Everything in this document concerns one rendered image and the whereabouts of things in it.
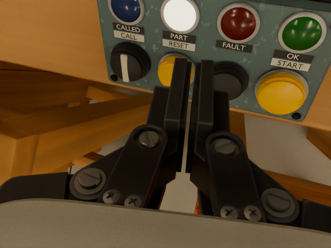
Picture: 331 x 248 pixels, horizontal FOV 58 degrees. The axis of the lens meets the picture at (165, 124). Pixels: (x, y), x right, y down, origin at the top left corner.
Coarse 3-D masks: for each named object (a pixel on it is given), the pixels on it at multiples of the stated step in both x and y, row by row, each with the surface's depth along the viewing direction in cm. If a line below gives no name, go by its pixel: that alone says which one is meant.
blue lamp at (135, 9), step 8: (112, 0) 19; (120, 0) 18; (128, 0) 18; (136, 0) 18; (112, 8) 19; (120, 8) 19; (128, 8) 18; (136, 8) 18; (120, 16) 19; (128, 16) 19; (136, 16) 19
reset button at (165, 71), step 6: (168, 60) 20; (174, 60) 20; (162, 66) 20; (168, 66) 20; (162, 72) 20; (168, 72) 20; (192, 72) 20; (162, 78) 20; (168, 78) 20; (168, 84) 21
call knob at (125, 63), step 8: (120, 48) 20; (128, 48) 20; (112, 56) 21; (120, 56) 20; (128, 56) 20; (136, 56) 20; (112, 64) 21; (120, 64) 21; (128, 64) 20; (136, 64) 20; (144, 64) 21; (120, 72) 21; (128, 72) 21; (136, 72) 21; (144, 72) 21; (128, 80) 21; (136, 80) 22
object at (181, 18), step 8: (176, 0) 17; (184, 0) 17; (168, 8) 18; (176, 8) 17; (184, 8) 17; (192, 8) 17; (168, 16) 18; (176, 16) 18; (184, 16) 18; (192, 16) 18; (168, 24) 18; (176, 24) 18; (184, 24) 18; (192, 24) 18
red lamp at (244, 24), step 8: (232, 8) 17; (240, 8) 16; (224, 16) 17; (232, 16) 17; (240, 16) 17; (248, 16) 17; (224, 24) 17; (232, 24) 17; (240, 24) 17; (248, 24) 17; (224, 32) 18; (232, 32) 17; (240, 32) 17; (248, 32) 17
